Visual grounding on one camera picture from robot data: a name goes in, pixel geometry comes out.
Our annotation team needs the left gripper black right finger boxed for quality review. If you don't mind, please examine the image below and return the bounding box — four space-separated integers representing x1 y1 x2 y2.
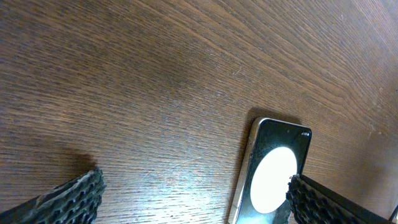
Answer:
286 174 391 224

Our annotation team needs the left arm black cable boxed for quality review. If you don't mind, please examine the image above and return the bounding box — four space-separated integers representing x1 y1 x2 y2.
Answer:
388 203 398 222

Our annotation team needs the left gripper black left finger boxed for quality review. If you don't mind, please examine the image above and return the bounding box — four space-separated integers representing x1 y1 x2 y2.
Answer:
1 167 106 224

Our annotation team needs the black Galaxy flip phone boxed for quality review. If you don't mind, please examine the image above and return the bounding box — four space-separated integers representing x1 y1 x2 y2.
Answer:
228 117 312 224

